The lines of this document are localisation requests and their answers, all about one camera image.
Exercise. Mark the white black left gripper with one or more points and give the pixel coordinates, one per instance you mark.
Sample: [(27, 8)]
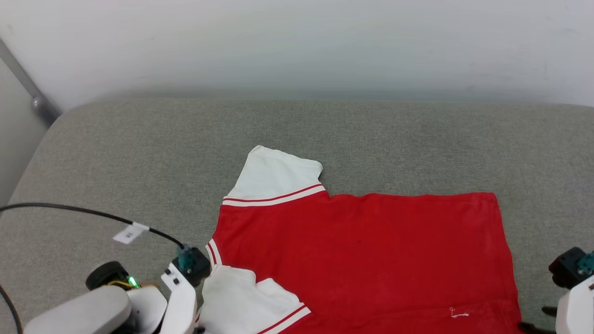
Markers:
[(151, 308)]

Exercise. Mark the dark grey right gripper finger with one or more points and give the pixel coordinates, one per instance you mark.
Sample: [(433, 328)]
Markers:
[(550, 309), (538, 329)]

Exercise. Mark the red and white shirt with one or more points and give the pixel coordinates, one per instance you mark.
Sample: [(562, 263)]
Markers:
[(371, 255)]

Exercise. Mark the small white thread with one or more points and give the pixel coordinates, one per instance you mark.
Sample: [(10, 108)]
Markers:
[(459, 315)]

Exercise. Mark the grey fabric sofa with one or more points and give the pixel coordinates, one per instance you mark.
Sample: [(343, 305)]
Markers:
[(371, 139)]

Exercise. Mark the grey metal pole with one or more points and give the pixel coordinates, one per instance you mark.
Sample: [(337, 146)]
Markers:
[(23, 79)]

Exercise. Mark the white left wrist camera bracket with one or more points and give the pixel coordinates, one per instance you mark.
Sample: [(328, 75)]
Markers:
[(183, 306)]

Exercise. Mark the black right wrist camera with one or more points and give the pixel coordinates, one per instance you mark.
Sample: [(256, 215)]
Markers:
[(566, 266)]

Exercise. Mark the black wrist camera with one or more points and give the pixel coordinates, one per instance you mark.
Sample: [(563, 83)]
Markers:
[(201, 269), (566, 266)]

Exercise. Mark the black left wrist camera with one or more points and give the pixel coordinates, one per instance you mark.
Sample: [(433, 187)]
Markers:
[(201, 269)]

